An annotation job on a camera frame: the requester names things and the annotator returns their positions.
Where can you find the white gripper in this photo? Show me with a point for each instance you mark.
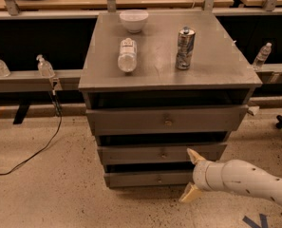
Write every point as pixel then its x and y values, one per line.
pixel 199 174

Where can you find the grey drawer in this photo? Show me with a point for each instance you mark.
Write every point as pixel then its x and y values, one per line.
pixel 158 153
pixel 151 178
pixel 160 120

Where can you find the grey bottom drawer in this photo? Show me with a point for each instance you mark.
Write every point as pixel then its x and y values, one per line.
pixel 151 178

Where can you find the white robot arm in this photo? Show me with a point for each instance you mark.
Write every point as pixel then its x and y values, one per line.
pixel 234 176

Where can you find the white bowl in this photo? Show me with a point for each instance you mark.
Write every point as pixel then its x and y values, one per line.
pixel 134 20

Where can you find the silver energy drink can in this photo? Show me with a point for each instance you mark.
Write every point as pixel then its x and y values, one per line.
pixel 186 40

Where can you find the grey drawer cabinet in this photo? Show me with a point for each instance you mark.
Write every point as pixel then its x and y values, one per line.
pixel 219 74

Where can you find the small upright water bottle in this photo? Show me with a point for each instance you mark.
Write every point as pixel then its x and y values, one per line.
pixel 262 56

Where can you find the grey metal rail shelf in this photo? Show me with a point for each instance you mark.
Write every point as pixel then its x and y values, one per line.
pixel 32 81

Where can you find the clear plastic water bottle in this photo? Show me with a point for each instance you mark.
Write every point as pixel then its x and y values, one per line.
pixel 127 60

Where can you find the grey top drawer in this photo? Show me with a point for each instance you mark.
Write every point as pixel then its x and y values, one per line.
pixel 160 120

